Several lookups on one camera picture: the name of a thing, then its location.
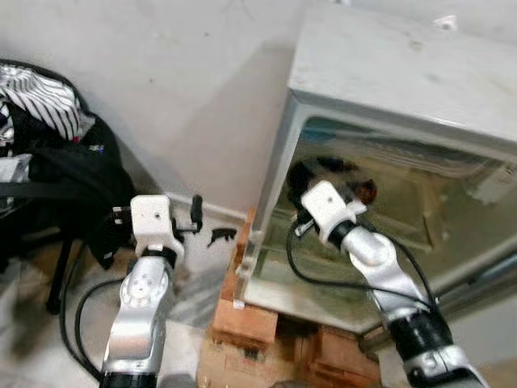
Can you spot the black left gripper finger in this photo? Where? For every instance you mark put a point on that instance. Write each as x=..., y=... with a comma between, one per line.
x=196, y=210

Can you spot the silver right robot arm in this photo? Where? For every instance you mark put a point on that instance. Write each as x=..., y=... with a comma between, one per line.
x=388, y=275

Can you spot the red brick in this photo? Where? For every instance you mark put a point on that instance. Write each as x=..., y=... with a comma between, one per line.
x=242, y=327
x=339, y=356

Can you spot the black bag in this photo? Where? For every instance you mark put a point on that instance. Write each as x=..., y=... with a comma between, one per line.
x=73, y=186

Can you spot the brown cardboard box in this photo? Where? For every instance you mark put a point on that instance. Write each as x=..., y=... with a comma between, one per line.
x=242, y=368

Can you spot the black white striped cloth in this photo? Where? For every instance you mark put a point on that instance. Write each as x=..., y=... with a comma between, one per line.
x=44, y=101

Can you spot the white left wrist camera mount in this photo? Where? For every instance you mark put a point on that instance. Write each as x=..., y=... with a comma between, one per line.
x=155, y=222

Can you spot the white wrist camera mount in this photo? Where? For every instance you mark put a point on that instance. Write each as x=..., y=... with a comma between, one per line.
x=155, y=222
x=329, y=208

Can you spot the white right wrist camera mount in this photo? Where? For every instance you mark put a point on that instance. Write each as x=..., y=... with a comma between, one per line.
x=329, y=208

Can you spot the black chair frame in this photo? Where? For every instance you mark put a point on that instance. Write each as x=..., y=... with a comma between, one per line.
x=58, y=283

